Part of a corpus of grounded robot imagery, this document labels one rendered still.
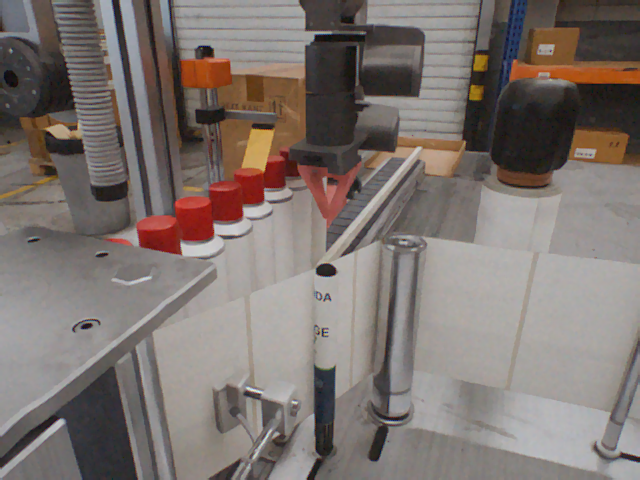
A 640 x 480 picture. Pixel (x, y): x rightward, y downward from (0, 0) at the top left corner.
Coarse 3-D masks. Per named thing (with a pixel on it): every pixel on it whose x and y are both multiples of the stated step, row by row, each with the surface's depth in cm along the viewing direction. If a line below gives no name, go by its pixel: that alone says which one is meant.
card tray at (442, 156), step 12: (408, 144) 166; (420, 144) 165; (432, 144) 163; (444, 144) 162; (456, 144) 160; (372, 156) 151; (384, 156) 155; (396, 156) 155; (408, 156) 155; (420, 156) 155; (432, 156) 155; (444, 156) 155; (456, 156) 155; (372, 168) 143; (432, 168) 142; (444, 168) 142; (456, 168) 143
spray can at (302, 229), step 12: (288, 156) 61; (288, 168) 61; (288, 180) 62; (300, 180) 62; (300, 192) 62; (300, 204) 63; (300, 216) 63; (300, 228) 64; (300, 240) 65; (300, 252) 65; (300, 264) 66
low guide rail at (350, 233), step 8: (416, 152) 128; (408, 160) 120; (400, 168) 114; (408, 168) 119; (392, 176) 108; (400, 176) 111; (392, 184) 104; (384, 192) 98; (376, 200) 94; (384, 200) 99; (368, 208) 90; (376, 208) 94; (360, 216) 86; (368, 216) 89; (352, 224) 83; (360, 224) 84; (344, 232) 80; (352, 232) 80; (344, 240) 77; (352, 240) 81; (336, 248) 74; (344, 248) 77; (328, 256) 71; (336, 256) 74
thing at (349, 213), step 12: (384, 168) 126; (396, 168) 126; (372, 180) 117; (384, 180) 117; (372, 192) 109; (348, 204) 102; (360, 204) 102; (384, 204) 102; (336, 216) 95; (348, 216) 95; (372, 216) 95; (336, 228) 90; (336, 240) 85; (360, 240) 88; (348, 252) 81
